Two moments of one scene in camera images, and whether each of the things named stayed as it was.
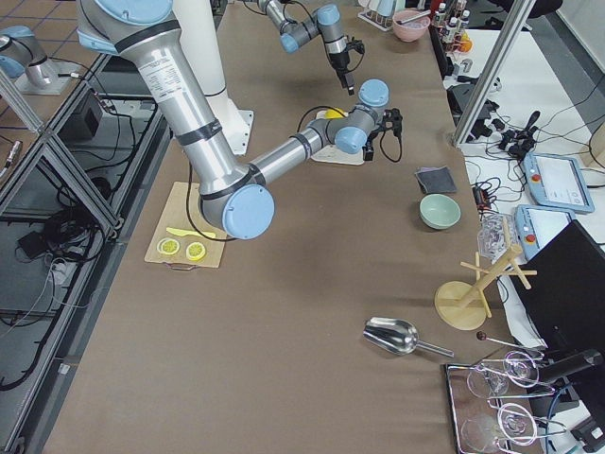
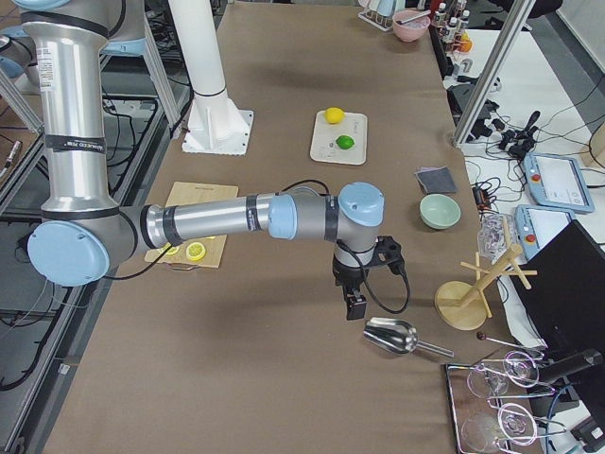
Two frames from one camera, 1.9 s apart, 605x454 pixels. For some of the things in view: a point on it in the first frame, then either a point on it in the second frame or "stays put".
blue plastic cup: [385, 8] stays put
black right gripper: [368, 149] → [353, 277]
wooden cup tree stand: [464, 305] stays put
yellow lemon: [332, 113] stays put
